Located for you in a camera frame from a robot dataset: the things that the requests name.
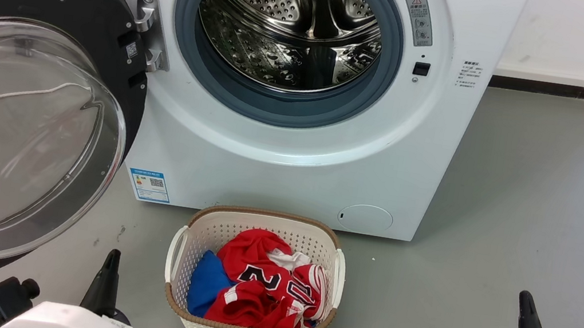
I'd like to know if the red basketball jersey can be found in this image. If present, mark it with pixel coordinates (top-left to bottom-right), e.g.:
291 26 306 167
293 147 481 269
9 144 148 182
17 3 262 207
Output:
203 223 337 328

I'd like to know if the white power cable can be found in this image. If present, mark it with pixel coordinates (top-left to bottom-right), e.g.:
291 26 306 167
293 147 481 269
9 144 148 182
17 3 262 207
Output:
0 71 102 139

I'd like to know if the white cloth garment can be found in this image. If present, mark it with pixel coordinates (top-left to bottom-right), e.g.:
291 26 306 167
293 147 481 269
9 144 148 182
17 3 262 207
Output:
265 246 314 275

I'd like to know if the blue energy label sticker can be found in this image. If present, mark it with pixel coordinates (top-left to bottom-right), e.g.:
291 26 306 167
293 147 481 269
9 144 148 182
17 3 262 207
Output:
125 167 175 205

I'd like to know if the grey warning sticker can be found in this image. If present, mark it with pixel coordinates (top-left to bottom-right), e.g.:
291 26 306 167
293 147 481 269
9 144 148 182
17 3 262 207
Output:
398 0 440 50

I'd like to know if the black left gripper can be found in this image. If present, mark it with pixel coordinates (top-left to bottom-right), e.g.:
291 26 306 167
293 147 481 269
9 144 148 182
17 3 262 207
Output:
78 246 143 327

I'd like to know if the small printed text sticker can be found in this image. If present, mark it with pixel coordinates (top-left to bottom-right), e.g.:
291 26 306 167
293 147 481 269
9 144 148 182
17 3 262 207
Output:
455 58 485 91

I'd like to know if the metal door hinge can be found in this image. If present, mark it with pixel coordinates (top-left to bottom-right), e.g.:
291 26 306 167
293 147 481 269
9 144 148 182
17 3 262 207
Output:
126 0 180 76

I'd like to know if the white front-load washing machine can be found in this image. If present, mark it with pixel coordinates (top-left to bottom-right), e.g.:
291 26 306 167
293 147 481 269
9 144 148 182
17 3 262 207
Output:
23 0 530 254

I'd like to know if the round white filter cover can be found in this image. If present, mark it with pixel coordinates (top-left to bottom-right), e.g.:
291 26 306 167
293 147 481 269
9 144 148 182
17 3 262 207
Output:
336 200 396 238

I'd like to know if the blue cloth garment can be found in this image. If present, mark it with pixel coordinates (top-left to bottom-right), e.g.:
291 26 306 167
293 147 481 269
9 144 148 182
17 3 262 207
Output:
184 248 242 322

